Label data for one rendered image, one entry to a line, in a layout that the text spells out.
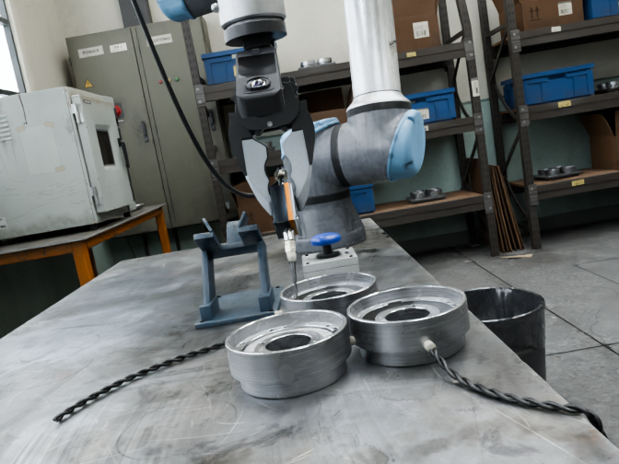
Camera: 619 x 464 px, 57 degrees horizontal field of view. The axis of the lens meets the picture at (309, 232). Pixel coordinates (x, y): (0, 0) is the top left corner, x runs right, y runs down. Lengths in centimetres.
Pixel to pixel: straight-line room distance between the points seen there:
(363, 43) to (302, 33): 359
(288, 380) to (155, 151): 401
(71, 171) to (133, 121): 174
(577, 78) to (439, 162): 112
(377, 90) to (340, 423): 70
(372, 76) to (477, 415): 72
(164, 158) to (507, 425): 411
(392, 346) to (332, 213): 59
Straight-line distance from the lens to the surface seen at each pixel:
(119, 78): 451
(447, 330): 48
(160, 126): 441
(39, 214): 285
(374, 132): 99
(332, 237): 73
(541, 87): 440
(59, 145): 279
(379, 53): 103
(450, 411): 41
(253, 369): 46
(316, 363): 45
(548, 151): 495
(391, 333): 47
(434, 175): 467
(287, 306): 59
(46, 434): 53
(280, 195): 64
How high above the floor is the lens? 99
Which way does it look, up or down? 8 degrees down
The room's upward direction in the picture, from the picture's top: 10 degrees counter-clockwise
